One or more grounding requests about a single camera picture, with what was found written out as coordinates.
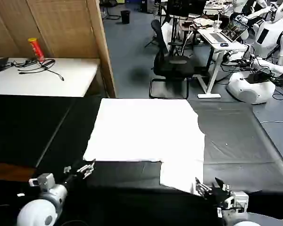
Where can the large black table cloth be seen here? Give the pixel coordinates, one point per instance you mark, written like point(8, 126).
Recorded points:
point(226, 131)

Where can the black monitor on stand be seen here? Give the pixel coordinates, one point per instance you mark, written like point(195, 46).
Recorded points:
point(179, 7)

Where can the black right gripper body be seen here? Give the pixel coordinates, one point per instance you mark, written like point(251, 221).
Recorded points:
point(218, 196)

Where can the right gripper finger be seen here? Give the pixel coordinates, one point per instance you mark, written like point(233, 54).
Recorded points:
point(222, 184)
point(202, 188)

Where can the white humanoid robot with base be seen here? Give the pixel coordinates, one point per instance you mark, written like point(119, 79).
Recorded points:
point(266, 33)

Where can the red snack can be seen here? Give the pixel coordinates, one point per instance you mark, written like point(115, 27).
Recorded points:
point(37, 50)

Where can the black table cover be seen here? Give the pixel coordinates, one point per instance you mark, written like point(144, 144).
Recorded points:
point(26, 127)

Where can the black cantilever chair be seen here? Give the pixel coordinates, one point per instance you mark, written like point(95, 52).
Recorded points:
point(110, 3)

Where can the white side table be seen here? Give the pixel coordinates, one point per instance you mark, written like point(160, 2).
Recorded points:
point(49, 84)

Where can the black trash bin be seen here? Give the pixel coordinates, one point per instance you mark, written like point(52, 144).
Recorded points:
point(125, 17)

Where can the black office chair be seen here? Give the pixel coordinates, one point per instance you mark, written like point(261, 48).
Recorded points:
point(174, 66)

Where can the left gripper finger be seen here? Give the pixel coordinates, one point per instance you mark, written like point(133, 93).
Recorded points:
point(67, 169)
point(87, 170)

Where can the white panel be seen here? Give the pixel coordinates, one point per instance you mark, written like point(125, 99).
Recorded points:
point(167, 35)

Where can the clear cup with straw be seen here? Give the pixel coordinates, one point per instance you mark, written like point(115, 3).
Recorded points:
point(217, 24)

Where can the white standing desk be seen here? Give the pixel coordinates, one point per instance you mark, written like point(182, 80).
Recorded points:
point(214, 70)

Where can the open silver laptop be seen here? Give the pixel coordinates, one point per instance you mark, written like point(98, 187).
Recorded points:
point(233, 28)

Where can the white printed shirt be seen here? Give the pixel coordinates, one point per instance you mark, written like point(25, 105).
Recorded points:
point(143, 129)

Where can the wooden partition screen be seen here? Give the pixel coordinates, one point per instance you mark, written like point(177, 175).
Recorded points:
point(61, 28)

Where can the pile of clothes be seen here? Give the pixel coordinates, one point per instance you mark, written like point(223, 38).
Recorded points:
point(202, 21)

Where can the blue computer mouse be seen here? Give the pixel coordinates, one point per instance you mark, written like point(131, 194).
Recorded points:
point(224, 44)

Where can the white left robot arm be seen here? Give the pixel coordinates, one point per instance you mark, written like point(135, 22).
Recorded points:
point(35, 212)

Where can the brown wooden table edge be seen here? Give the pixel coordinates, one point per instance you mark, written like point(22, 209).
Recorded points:
point(11, 170)

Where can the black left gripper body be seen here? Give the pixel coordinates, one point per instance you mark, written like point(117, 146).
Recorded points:
point(73, 180)

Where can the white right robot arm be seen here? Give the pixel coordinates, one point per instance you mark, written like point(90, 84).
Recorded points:
point(238, 200)

